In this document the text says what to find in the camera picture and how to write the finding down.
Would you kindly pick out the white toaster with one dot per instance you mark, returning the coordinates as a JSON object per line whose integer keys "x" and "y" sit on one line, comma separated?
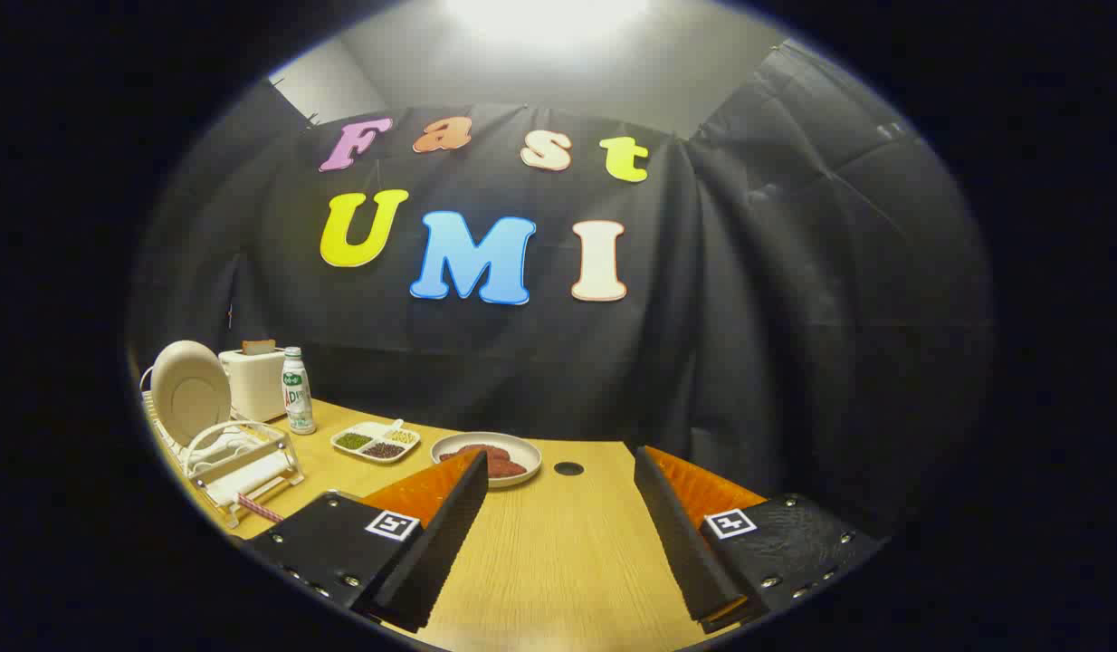
{"x": 255, "y": 385}

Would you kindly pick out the white divided tray with beans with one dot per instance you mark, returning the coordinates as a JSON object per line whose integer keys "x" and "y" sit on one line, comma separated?
{"x": 375, "y": 442}

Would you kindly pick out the white round plate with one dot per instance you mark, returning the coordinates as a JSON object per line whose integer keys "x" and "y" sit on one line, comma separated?
{"x": 192, "y": 389}

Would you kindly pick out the beige dish with patties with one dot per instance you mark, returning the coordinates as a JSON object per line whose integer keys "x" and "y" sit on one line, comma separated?
{"x": 522, "y": 450}

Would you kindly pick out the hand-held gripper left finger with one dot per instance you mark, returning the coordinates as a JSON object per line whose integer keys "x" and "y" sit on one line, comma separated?
{"x": 445, "y": 543}

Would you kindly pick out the brown bread slice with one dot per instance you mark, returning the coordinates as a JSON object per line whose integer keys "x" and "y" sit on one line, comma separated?
{"x": 258, "y": 346}

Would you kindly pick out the white bottle with green label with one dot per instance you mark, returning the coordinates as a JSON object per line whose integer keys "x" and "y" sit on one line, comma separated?
{"x": 297, "y": 389}

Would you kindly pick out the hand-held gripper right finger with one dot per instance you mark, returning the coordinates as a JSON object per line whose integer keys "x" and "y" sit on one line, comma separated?
{"x": 681, "y": 543}

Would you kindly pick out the black backdrop cloth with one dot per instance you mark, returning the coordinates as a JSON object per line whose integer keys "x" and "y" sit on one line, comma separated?
{"x": 749, "y": 317}

